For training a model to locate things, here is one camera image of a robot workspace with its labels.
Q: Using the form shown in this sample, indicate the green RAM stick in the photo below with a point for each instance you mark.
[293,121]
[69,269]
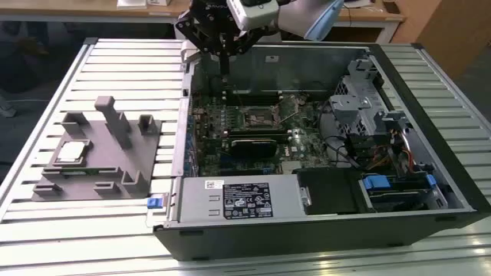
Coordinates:
[89,172]

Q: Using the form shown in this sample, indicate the white label sticker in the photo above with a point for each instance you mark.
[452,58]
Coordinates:
[271,58]

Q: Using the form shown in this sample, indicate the CPU socket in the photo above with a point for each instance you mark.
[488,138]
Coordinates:
[260,118]

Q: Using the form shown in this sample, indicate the small graphics card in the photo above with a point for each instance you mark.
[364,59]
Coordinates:
[252,149]

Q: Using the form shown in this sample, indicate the green motherboard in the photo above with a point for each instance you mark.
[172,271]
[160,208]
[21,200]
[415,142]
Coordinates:
[307,143]

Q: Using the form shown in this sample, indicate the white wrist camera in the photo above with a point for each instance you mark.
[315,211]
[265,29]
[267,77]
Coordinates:
[255,14]

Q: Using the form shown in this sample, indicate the wooden desk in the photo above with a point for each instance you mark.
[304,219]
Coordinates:
[76,11]

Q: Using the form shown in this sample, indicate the black PC case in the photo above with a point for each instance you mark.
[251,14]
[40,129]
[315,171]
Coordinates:
[268,241]

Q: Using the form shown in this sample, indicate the perforated metal drive cage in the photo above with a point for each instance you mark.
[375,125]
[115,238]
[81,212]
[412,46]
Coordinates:
[356,86]

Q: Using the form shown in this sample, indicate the small black flat device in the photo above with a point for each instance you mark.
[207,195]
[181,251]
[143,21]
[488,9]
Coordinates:
[391,7]

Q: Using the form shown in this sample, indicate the grey plastic bracket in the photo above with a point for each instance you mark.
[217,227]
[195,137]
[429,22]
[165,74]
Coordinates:
[391,119]

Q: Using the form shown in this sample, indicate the grey parts rack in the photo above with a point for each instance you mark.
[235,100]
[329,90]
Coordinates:
[103,161]

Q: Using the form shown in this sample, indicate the wooden cabinet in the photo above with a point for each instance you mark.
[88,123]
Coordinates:
[460,28]

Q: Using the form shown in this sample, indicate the blue case latch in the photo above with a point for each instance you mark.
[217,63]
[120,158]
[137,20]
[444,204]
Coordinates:
[153,202]

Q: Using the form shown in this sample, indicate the hard disk in blue carrier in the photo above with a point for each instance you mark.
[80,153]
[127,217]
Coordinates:
[375,182]

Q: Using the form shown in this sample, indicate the seated person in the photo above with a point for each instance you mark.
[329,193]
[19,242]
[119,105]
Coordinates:
[32,47]

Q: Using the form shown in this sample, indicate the blue plastic bay tab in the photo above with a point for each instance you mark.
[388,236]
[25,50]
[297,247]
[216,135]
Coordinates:
[429,180]

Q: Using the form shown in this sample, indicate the black plastic drive cover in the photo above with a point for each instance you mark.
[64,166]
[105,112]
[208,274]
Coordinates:
[329,192]

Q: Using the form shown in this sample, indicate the silver CPU chip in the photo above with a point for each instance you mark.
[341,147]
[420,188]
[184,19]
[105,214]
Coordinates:
[72,151]

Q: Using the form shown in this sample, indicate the silver chipset heatsink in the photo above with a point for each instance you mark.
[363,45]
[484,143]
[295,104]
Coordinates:
[291,166]

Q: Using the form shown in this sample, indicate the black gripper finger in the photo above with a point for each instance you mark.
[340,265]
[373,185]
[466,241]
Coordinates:
[243,40]
[191,34]

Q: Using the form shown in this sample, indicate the white box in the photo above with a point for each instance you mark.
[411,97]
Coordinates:
[132,3]
[159,2]

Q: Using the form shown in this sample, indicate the silver power supply unit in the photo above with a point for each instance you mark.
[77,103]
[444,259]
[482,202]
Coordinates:
[199,201]

